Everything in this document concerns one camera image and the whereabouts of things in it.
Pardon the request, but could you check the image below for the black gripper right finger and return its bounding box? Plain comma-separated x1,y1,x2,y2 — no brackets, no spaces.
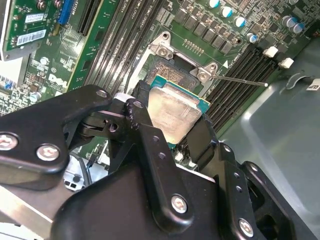
186,116,299,240

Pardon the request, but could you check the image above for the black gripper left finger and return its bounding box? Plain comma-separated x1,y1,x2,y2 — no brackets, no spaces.
0,79,196,235

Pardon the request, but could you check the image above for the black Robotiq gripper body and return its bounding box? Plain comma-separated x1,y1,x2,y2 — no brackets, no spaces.
51,159,235,240

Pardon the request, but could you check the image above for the silver-topped CPU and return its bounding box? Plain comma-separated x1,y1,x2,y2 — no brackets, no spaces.
147,73,211,151

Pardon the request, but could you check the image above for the thin wire locking lever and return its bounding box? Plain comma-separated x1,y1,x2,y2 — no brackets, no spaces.
211,74,269,87

